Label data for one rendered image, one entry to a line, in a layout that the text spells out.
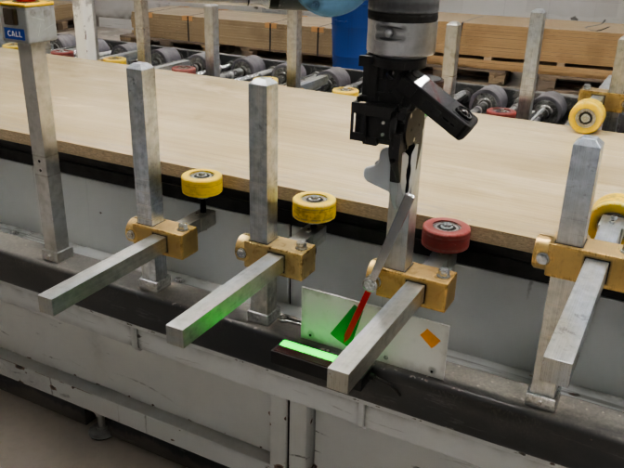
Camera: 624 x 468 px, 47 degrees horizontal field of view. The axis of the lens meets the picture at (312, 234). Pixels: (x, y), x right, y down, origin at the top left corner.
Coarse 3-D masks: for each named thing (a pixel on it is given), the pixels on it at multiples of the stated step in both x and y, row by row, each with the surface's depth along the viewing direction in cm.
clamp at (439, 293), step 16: (368, 272) 116; (384, 272) 114; (400, 272) 113; (416, 272) 113; (432, 272) 113; (384, 288) 115; (432, 288) 111; (448, 288) 111; (432, 304) 112; (448, 304) 113
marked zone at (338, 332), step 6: (354, 306) 119; (348, 312) 120; (354, 312) 119; (348, 318) 120; (342, 324) 122; (348, 324) 121; (336, 330) 122; (342, 330) 122; (354, 330) 121; (336, 336) 123; (342, 336) 122; (354, 336) 121; (342, 342) 123; (348, 342) 122
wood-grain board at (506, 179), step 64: (0, 64) 243; (64, 64) 246; (0, 128) 172; (64, 128) 173; (128, 128) 174; (192, 128) 175; (320, 128) 178; (512, 128) 183; (384, 192) 137; (448, 192) 138; (512, 192) 139
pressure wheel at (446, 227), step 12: (432, 228) 120; (444, 228) 121; (456, 228) 121; (468, 228) 120; (432, 240) 119; (444, 240) 118; (456, 240) 118; (468, 240) 120; (444, 252) 119; (456, 252) 119
